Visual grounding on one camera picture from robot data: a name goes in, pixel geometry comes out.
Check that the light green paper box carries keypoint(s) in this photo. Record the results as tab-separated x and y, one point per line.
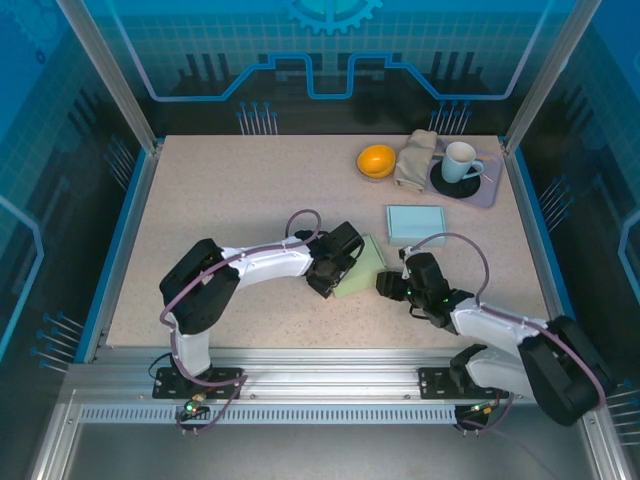
362	270

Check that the light blue paper box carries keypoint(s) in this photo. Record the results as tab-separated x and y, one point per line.
415	220

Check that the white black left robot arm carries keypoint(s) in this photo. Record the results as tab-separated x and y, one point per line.
270	262

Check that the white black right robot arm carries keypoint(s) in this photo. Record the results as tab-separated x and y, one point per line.
485	320

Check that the orange yellow bowl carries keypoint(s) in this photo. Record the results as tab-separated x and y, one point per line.
375	159

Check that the black round coaster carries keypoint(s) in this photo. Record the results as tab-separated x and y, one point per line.
457	191

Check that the beige folded cloth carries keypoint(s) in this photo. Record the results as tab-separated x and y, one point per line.
412	165

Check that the lavender tray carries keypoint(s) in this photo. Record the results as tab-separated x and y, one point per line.
490	192

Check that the white mug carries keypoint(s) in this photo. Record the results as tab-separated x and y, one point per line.
455	167

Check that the thin wooden stick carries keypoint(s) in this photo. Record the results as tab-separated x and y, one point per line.
487	176

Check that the aluminium mounting rail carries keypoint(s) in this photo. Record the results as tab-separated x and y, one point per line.
330	370

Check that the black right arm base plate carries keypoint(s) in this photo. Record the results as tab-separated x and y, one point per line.
435	382

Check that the aluminium side rail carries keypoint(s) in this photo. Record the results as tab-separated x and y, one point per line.
524	200
138	200

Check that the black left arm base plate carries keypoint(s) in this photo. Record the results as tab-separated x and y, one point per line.
225	382

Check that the aluminium frame post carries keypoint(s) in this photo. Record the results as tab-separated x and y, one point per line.
540	75
114	75

